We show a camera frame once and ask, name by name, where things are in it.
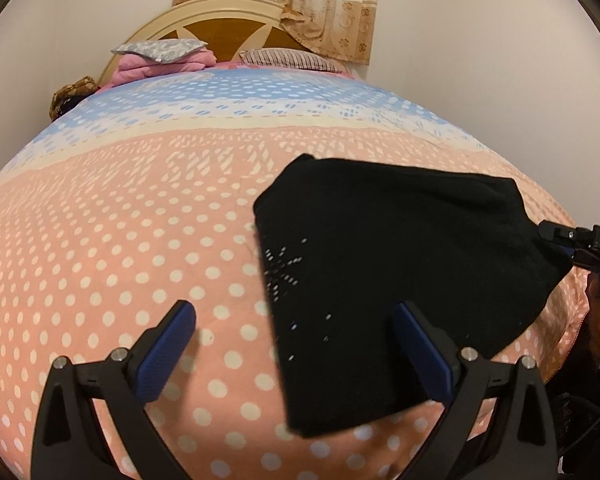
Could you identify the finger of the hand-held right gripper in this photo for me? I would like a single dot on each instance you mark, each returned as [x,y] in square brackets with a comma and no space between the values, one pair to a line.
[582,257]
[560,232]

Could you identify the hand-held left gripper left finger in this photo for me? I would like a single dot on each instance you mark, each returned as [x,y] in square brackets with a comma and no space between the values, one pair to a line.
[170,350]

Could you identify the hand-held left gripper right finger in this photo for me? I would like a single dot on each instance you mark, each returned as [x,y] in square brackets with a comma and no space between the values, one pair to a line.
[425,355]

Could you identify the black pants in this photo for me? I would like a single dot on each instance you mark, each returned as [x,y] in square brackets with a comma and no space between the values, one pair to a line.
[380,235]

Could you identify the pink polka-dot bed blanket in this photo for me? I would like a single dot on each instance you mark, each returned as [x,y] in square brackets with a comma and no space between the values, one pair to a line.
[130,220]

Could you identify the dark cloth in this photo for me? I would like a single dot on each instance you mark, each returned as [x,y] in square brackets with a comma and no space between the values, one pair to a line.
[585,435]

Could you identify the brown patterned bag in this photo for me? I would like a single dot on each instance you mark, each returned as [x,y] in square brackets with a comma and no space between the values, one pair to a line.
[72,95]

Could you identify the folded pink blanket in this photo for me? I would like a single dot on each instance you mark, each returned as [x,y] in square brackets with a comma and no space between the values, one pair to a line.
[145,69]

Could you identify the grey floral pillow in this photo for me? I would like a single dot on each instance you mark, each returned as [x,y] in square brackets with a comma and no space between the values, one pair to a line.
[165,50]

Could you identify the beige patterned curtain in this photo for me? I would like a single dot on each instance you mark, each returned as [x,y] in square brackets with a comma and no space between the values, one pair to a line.
[330,20]

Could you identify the striped pillow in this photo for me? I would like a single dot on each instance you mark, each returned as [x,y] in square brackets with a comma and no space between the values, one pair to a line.
[290,57]

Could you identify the cream and brown wooden headboard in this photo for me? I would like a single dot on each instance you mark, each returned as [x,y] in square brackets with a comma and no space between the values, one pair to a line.
[230,30]

